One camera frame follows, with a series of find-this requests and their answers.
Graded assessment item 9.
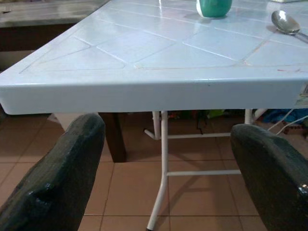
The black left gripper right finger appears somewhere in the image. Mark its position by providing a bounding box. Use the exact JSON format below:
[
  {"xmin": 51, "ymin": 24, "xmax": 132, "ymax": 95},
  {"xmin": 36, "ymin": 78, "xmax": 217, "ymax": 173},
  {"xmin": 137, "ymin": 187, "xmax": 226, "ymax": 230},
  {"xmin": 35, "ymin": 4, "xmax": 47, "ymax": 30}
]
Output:
[{"xmin": 230, "ymin": 124, "xmax": 308, "ymax": 231}]

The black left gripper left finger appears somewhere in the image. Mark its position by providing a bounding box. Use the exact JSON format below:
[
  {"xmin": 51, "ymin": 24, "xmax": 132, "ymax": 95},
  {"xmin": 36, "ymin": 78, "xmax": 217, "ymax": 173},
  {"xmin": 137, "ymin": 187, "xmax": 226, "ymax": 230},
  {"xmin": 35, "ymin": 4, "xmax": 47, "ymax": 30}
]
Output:
[{"xmin": 0, "ymin": 113, "xmax": 106, "ymax": 231}]

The blue cloth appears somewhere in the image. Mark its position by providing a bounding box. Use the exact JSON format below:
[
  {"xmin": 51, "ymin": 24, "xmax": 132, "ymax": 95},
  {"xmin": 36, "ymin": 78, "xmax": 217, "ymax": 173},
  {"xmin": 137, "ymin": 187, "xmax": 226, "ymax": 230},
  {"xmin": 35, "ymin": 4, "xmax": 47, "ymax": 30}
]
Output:
[{"xmin": 261, "ymin": 109, "xmax": 308, "ymax": 125}]

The printed label sticker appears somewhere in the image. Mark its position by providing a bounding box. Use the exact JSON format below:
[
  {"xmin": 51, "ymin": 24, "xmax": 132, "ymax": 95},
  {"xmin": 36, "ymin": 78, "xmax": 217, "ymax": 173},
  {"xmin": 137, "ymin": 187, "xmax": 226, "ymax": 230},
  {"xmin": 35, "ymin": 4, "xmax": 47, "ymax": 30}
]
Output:
[{"xmin": 292, "ymin": 83, "xmax": 308, "ymax": 106}]

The white plastic folding table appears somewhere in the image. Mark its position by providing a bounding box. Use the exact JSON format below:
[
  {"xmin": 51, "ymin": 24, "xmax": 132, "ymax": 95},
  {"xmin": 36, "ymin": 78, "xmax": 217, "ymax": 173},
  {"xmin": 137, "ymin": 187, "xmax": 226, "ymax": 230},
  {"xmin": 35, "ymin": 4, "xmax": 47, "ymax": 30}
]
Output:
[{"xmin": 0, "ymin": 0, "xmax": 308, "ymax": 231}]

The steel spoon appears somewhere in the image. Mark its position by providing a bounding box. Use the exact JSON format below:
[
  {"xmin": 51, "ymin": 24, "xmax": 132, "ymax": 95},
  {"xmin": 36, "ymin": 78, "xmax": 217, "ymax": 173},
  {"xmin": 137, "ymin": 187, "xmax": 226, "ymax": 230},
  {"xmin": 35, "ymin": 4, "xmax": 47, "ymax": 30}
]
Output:
[{"xmin": 271, "ymin": 10, "xmax": 308, "ymax": 44}]

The grey marble top table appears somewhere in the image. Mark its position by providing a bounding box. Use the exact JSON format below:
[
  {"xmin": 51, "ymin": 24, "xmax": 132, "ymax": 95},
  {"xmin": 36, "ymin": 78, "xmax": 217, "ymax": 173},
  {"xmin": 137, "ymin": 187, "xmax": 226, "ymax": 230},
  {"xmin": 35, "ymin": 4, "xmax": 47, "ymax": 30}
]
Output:
[{"xmin": 0, "ymin": 0, "xmax": 128, "ymax": 163}]

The green and white mug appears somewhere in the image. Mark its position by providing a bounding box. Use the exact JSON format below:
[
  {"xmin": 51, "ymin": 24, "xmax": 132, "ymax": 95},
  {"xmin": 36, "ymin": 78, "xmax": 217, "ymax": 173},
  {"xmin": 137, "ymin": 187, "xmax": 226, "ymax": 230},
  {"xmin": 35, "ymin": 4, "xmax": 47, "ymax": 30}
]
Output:
[{"xmin": 196, "ymin": 0, "xmax": 233, "ymax": 19}]

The white cable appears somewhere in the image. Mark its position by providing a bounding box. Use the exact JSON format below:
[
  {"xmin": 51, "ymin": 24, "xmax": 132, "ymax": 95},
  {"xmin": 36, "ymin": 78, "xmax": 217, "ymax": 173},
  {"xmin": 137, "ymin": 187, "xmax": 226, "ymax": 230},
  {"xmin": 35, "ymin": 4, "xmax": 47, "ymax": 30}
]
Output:
[{"xmin": 271, "ymin": 108, "xmax": 308, "ymax": 136}]

